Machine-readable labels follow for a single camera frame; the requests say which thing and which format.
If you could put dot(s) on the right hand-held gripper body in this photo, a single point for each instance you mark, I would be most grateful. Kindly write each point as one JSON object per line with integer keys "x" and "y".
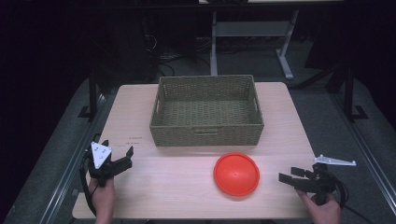
{"x": 319, "y": 182}

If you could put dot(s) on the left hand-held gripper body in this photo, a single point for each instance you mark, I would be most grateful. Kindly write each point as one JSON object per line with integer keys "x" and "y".
{"x": 100, "y": 155}

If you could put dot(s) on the orange round plastic plate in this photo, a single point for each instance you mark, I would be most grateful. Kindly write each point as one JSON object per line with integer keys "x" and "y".
{"x": 236, "y": 174}

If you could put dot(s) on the green woven basket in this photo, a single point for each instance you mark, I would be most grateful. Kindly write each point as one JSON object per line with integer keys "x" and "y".
{"x": 206, "y": 136}

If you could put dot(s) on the person's right hand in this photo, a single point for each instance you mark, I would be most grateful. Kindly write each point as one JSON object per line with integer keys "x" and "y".
{"x": 323, "y": 213}

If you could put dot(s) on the person's left hand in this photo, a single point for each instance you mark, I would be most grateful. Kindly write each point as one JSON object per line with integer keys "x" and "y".
{"x": 103, "y": 197}

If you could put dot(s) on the black metal stand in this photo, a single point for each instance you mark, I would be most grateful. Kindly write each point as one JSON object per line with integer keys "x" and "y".
{"x": 92, "y": 93}
{"x": 350, "y": 93}

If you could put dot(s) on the aluminium floor rail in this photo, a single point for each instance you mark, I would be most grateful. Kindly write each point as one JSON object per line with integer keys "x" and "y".
{"x": 70, "y": 165}
{"x": 367, "y": 149}

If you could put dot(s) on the white metal desk frame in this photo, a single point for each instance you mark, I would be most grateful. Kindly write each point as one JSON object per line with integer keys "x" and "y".
{"x": 249, "y": 29}

